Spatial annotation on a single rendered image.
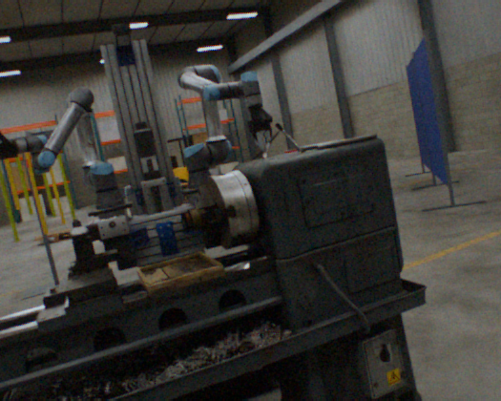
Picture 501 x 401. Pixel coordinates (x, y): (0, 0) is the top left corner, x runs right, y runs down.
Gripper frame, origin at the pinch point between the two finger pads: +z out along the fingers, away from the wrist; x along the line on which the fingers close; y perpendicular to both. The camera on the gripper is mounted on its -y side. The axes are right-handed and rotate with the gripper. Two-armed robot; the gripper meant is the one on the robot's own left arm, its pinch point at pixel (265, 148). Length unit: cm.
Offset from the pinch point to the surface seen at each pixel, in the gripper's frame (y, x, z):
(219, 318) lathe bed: -28, 44, 60
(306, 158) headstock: -33.2, -2.7, 7.3
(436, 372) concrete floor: -14, -63, 131
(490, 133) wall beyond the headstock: 711, -933, 86
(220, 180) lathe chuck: -20.0, 29.9, 9.0
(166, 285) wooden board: -29, 61, 42
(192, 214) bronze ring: -15.0, 43.1, 19.8
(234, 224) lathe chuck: -26.8, 30.3, 26.4
